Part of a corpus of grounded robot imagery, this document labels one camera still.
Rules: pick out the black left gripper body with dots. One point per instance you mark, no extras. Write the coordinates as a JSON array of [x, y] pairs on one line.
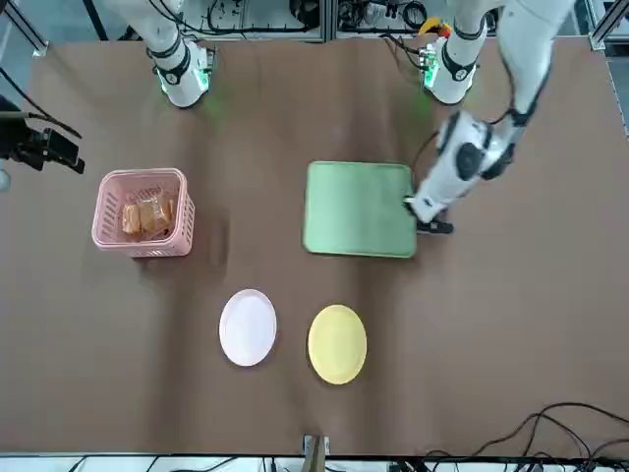
[[435, 227]]

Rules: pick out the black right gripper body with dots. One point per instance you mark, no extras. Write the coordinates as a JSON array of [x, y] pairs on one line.
[[19, 142]]

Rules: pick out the green plastic tray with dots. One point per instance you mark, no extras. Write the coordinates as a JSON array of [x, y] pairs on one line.
[[354, 211]]

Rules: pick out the small pink slotted basket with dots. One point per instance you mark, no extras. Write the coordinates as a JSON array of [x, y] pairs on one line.
[[101, 221]]

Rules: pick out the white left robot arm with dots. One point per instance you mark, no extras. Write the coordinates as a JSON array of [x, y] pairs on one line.
[[457, 74]]

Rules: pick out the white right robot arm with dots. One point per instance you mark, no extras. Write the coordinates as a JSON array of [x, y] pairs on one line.
[[179, 74]]

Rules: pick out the yellow plate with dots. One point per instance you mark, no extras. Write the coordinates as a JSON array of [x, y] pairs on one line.
[[337, 344]]

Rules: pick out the white plate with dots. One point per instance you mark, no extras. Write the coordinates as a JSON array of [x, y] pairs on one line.
[[248, 327]]

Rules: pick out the yellow emergency stop box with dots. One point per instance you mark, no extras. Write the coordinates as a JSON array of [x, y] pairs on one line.
[[435, 24]]

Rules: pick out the aluminium frame rail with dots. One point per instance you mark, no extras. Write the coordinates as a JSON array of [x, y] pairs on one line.
[[607, 24], [29, 27]]

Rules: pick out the aluminium post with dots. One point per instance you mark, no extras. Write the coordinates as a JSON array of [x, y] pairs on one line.
[[328, 19], [314, 452]]

